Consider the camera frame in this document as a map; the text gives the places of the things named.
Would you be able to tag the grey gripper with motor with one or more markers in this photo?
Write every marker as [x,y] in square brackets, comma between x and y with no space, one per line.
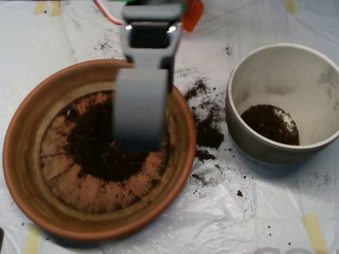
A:
[150,39]

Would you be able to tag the dark soil heap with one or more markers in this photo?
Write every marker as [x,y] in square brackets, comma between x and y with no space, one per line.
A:
[92,153]

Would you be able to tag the dark soil layer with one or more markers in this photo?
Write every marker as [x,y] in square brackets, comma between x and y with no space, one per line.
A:
[265,124]

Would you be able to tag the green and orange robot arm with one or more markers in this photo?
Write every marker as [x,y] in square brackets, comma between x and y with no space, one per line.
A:
[193,16]

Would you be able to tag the spilled dark soil patch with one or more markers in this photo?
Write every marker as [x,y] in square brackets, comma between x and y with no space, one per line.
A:
[209,137]

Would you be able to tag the white ceramic pot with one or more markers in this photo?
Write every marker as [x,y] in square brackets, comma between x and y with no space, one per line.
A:
[254,153]

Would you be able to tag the terracotta plant pot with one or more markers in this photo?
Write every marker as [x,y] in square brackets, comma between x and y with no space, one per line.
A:
[23,164]

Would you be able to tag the beige masking tape strip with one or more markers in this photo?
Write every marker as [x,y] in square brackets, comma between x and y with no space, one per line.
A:
[290,6]
[56,9]
[39,8]
[33,240]
[315,232]

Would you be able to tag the clear plastic sheet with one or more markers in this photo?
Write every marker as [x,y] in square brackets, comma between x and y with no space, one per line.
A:
[265,211]

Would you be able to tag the dark object at edge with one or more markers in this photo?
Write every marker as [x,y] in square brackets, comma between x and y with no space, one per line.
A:
[1,238]

